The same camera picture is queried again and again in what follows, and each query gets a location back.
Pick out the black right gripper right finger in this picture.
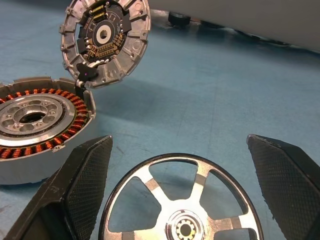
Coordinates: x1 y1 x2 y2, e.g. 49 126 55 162
246 133 320 240

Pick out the silver motor cover with circuit board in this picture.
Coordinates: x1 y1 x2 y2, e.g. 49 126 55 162
59 0 152 90

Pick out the black round foot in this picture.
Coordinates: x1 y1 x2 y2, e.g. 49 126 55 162
167 11 191 27

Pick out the grey motor stator housing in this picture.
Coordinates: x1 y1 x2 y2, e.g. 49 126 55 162
0 76 97 185

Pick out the silver spoked rotor wheel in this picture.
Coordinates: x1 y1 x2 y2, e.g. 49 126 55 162
98 152 264 240

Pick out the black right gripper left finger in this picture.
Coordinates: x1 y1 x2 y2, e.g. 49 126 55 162
4 135 114 240

